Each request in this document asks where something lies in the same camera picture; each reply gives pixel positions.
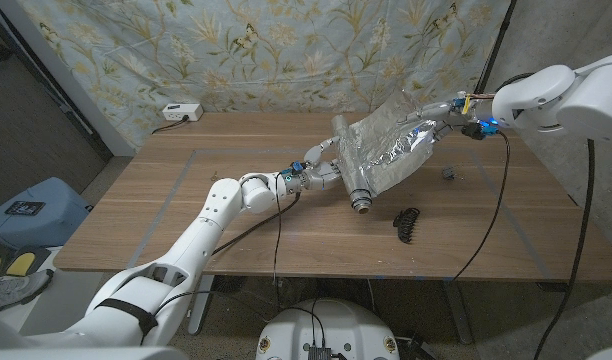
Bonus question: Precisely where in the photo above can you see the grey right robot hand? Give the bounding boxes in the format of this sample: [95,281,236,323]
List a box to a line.
[398,92,495,144]

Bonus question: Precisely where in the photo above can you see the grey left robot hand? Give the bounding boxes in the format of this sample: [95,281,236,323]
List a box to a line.
[280,137,345,194]

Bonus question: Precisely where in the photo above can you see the aluminum foil roll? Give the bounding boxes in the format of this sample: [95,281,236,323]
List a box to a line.
[330,88,436,215]

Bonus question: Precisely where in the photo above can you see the black claw hair clip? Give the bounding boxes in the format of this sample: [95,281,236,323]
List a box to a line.
[392,207,421,245]

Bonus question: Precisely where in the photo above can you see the black backdrop pole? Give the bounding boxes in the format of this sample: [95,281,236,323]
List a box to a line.
[473,0,517,96]

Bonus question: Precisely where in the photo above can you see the floral printed backdrop cloth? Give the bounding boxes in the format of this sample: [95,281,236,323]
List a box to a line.
[15,0,512,151]

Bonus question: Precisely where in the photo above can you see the white power outlet box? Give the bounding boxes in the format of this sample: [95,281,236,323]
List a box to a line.
[161,103,204,123]

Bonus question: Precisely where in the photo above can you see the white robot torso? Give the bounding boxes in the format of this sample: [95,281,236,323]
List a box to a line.
[255,298,401,360]

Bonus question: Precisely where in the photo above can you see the grey metal table leg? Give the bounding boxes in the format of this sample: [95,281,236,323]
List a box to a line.
[187,274,216,335]
[440,279,475,345]

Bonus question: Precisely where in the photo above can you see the blue plastic storage bin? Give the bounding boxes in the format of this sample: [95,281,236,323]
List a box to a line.
[0,176,92,251]

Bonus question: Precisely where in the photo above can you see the black label card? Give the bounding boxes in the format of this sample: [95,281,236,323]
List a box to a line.
[4,200,46,217]

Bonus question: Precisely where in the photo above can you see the white robot torso rim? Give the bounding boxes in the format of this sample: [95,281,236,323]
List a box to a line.
[0,346,190,360]

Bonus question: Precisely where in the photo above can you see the yellow foot pedal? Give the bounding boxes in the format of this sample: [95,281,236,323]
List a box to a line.
[4,251,37,277]

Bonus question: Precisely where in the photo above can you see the grey sneaker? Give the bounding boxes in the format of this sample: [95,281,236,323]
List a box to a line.
[0,268,55,316]

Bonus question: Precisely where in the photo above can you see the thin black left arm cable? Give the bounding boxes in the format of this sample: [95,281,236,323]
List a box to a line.
[153,172,285,319]

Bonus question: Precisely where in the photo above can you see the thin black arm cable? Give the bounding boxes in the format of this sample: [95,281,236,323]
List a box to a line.
[153,172,285,319]
[448,129,511,282]

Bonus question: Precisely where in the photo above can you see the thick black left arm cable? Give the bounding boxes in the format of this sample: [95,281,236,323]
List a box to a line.
[210,192,302,257]

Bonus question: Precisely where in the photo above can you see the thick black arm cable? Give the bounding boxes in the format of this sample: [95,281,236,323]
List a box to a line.
[533,139,597,360]
[210,192,302,257]

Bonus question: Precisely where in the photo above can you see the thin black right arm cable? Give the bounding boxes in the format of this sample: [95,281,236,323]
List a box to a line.
[448,129,511,282]

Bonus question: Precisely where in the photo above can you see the black outlet power cord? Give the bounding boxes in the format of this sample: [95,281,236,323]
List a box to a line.
[151,115,190,135]

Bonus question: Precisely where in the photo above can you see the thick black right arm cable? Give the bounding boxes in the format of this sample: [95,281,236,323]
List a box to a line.
[533,139,597,360]

